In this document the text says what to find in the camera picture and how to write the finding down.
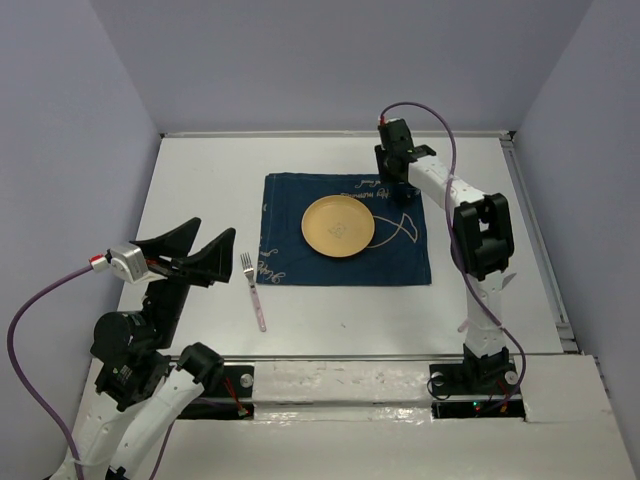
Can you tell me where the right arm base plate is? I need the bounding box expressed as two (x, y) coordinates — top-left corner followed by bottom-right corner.
(426, 347), (525, 420)

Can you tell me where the dark blue cup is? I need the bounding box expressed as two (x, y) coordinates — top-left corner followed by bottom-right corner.
(391, 182), (421, 205)

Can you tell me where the blue fish placemat cloth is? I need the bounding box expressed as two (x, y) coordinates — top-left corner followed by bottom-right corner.
(257, 173), (431, 287)

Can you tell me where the purple cable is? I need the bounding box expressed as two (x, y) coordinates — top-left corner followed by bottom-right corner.
(7, 264), (176, 480)
(377, 102), (526, 414)

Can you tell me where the pink handled knife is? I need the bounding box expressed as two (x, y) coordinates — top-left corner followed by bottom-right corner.
(458, 273), (516, 332)

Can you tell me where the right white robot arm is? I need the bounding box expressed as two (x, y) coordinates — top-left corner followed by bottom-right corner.
(375, 119), (515, 395)

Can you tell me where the yellow plate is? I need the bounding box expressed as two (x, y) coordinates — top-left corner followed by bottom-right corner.
(301, 195), (375, 258)

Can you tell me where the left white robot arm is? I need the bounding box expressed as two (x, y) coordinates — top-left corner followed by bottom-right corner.
(53, 217), (236, 479)

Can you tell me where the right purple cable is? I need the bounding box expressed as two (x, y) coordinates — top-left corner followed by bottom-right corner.
(377, 102), (526, 414)

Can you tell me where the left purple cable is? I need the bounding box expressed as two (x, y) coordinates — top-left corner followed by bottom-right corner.
(7, 264), (176, 480)

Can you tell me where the pink handled fork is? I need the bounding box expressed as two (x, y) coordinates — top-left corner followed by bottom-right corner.
(240, 253), (267, 333)

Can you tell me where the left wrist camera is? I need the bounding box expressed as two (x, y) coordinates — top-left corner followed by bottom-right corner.
(89, 243), (162, 285)

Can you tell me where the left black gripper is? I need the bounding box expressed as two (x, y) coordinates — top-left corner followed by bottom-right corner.
(133, 214), (239, 345)

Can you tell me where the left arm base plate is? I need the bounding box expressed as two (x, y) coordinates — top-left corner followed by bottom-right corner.
(178, 362), (255, 421)

